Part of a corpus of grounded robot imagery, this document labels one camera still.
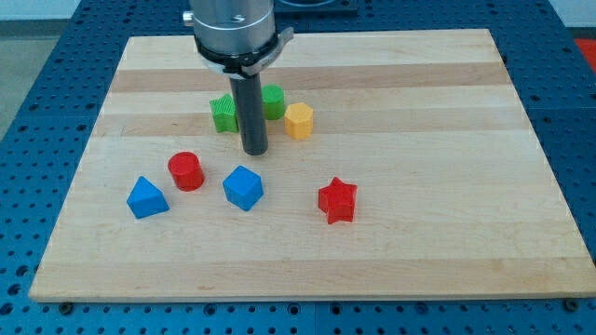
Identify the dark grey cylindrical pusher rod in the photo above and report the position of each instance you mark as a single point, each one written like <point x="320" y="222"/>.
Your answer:
<point x="247" y="95"/>

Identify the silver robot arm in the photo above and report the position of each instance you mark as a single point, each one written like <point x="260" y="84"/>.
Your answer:
<point x="239" y="39"/>

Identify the yellow hexagon block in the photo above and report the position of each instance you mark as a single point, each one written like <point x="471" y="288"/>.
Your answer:
<point x="299" y="120"/>

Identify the green cylinder block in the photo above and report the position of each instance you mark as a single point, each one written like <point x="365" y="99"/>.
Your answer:
<point x="273" y="102"/>

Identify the green star block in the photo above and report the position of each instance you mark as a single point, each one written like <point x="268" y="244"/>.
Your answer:
<point x="223" y="112"/>

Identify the blue cube block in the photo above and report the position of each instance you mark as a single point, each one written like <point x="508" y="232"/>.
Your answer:
<point x="243" y="188"/>

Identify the red cylinder block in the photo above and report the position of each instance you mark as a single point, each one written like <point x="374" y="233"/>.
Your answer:
<point x="186" y="171"/>

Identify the red star block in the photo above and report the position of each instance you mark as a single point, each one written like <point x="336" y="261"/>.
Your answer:
<point x="338" y="201"/>

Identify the blue triangle block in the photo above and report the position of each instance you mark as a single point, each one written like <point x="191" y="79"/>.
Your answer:
<point x="145" y="199"/>

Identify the light wooden board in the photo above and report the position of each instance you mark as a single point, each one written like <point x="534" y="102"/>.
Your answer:
<point x="422" y="179"/>

